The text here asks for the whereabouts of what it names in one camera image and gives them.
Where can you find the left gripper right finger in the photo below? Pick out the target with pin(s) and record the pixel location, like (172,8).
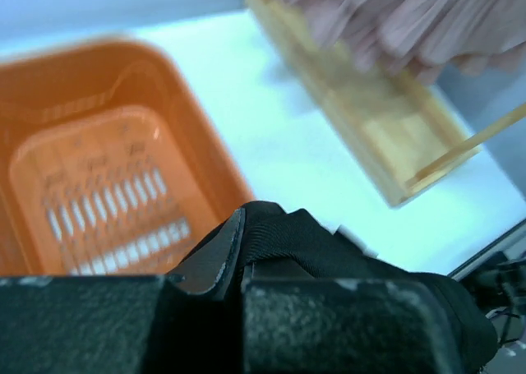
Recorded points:
(295,324)

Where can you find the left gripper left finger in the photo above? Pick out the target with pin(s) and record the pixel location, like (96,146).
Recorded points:
(182,322)

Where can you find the black pleated skirt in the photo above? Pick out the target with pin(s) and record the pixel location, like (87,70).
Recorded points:
(273,236)

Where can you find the pink ruffled skirt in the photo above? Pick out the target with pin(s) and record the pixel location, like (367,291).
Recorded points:
(421,35)

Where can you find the orange plastic basket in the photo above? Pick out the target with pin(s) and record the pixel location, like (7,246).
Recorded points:
(108,163)

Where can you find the aluminium mounting rail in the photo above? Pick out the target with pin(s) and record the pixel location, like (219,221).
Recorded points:
(511,243)

